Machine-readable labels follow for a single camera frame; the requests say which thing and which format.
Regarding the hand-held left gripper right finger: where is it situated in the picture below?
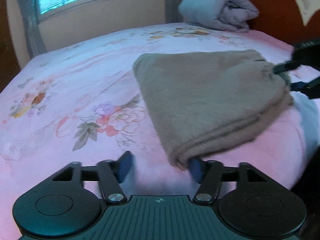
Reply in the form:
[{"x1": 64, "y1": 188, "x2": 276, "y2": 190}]
[{"x1": 189, "y1": 156, "x2": 268, "y2": 204}]

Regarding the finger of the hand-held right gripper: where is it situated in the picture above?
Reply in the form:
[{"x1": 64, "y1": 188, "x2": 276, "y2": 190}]
[
  {"x1": 290, "y1": 75, "x2": 320, "y2": 100},
  {"x1": 272, "y1": 60, "x2": 302, "y2": 75}
]

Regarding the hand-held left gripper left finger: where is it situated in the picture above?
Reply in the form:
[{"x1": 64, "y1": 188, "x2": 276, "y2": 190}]
[{"x1": 52, "y1": 151, "x2": 134, "y2": 204}]

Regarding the grey-brown towel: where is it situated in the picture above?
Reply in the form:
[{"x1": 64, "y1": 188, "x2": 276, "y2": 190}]
[{"x1": 132, "y1": 49, "x2": 294, "y2": 171}]

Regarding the wooden headboard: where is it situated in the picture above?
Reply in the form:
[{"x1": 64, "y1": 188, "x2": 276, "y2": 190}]
[{"x1": 217, "y1": 0, "x2": 320, "y2": 48}]

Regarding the folded lilac duvet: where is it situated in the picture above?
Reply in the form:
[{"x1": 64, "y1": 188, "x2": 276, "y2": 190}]
[{"x1": 178, "y1": 0, "x2": 259, "y2": 33}]

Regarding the bed with pink floral sheet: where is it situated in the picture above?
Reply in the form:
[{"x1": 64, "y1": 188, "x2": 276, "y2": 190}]
[{"x1": 0, "y1": 22, "x2": 320, "y2": 230}]

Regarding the grey curtain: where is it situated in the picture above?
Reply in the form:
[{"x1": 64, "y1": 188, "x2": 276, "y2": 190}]
[
  {"x1": 15, "y1": 0, "x2": 48, "y2": 55},
  {"x1": 164, "y1": 0, "x2": 184, "y2": 23}
]

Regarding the brown wooden door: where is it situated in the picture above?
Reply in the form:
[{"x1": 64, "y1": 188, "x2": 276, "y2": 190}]
[{"x1": 0, "y1": 0, "x2": 20, "y2": 85}]

